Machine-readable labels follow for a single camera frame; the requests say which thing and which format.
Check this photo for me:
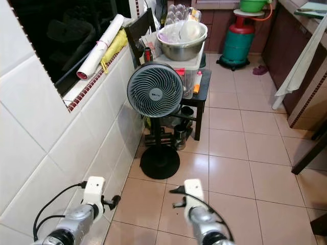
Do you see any white plastic storage box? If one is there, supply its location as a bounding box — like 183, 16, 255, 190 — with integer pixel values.
142, 31, 202, 101

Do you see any green gas cylinder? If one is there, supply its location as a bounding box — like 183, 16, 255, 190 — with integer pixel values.
216, 14, 257, 71

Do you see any large deep steel bowl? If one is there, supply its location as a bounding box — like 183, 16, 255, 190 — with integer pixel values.
156, 21, 208, 62

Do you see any white bowl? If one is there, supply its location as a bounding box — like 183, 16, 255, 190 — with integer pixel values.
180, 19, 205, 42

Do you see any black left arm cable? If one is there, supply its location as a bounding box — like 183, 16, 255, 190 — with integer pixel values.
33, 181, 87, 241

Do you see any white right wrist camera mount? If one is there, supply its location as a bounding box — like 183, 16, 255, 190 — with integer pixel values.
184, 179, 205, 211

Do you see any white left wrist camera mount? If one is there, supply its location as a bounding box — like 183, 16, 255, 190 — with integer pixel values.
83, 176, 106, 207

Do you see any dark wooden furniture leg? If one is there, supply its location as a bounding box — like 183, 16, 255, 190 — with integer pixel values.
291, 117, 327, 176

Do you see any white hanging towel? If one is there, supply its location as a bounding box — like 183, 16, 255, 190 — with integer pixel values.
272, 15, 327, 111

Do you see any dark brown cabinet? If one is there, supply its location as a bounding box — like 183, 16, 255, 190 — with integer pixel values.
261, 0, 327, 131

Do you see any black wooden chair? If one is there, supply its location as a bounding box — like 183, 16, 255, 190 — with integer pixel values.
125, 8, 156, 69

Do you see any small red bottle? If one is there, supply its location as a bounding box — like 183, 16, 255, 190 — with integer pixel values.
144, 45, 153, 63

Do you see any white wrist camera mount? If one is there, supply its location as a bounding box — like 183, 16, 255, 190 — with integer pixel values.
83, 176, 106, 207
184, 179, 205, 211

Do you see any pink slipper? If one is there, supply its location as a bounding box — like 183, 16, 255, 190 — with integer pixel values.
252, 64, 269, 77

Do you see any green plastic basin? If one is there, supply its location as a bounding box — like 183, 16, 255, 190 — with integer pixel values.
239, 0, 269, 14

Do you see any orange marker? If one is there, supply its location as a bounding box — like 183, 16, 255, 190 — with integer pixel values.
193, 71, 201, 94

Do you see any yellow cloth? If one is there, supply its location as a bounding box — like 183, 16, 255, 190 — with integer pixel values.
100, 28, 128, 73

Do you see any steel cup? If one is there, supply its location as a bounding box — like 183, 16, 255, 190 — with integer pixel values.
171, 125, 190, 152

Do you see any black side table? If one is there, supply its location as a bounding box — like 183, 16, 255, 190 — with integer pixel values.
135, 69, 212, 142

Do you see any white paper roll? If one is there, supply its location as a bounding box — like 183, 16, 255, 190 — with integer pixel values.
76, 14, 125, 81

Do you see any black grey pedestal fan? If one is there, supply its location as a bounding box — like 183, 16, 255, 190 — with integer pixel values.
127, 62, 185, 180

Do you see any clear plastic egg tray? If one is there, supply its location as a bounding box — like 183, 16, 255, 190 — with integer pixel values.
165, 4, 189, 27

